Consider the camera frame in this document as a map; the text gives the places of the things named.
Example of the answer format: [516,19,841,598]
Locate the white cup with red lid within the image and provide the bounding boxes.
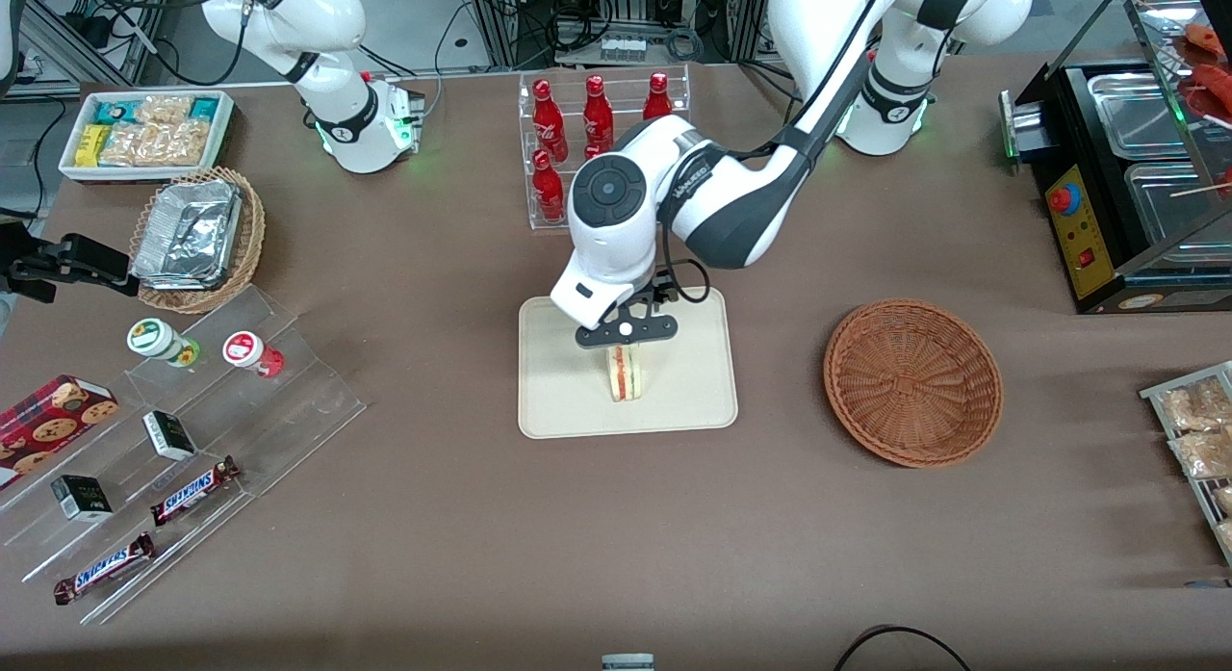
[222,331,286,379]

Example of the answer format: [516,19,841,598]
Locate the clear bag of brown snacks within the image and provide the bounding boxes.
[1169,428,1232,480]
[1160,378,1232,432]

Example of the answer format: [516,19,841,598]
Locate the triangular sandwich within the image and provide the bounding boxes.
[605,346,646,403]

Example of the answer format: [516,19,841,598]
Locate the stacked aluminium foil containers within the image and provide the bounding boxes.
[130,180,244,290]

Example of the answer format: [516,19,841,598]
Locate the white cup with green lid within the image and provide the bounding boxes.
[126,318,201,369]

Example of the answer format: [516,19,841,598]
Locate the white rectangular snack bin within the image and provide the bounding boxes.
[58,90,236,185]

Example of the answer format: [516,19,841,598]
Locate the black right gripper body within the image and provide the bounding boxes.
[0,223,64,306]

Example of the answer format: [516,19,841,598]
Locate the brown round wicker basket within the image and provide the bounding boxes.
[823,298,1004,469]

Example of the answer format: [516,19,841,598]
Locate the cream plastic tray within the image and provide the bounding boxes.
[518,286,739,440]

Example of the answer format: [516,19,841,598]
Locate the clear acrylic stepped display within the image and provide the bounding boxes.
[0,284,369,626]

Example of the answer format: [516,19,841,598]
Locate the small black box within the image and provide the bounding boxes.
[50,475,115,524]
[142,410,196,462]

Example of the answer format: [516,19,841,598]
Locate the tray of wrapped snacks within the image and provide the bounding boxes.
[1139,361,1232,566]

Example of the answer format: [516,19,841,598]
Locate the light tan wicker basket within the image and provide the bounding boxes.
[128,167,267,315]

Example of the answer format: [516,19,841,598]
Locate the clear acrylic bottle rack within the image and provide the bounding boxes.
[518,63,692,231]

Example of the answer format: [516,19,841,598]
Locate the Snickers bar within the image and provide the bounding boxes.
[53,532,156,606]
[150,456,242,528]

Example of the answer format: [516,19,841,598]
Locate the red plaid cookie box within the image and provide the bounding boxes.
[0,374,121,489]

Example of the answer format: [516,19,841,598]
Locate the black looped cable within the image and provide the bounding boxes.
[833,625,973,671]

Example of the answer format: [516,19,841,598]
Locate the black food warmer appliance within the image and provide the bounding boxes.
[999,0,1232,316]

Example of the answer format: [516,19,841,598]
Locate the clear bag of crackers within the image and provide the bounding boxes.
[135,95,194,129]
[149,120,212,168]
[101,122,156,168]

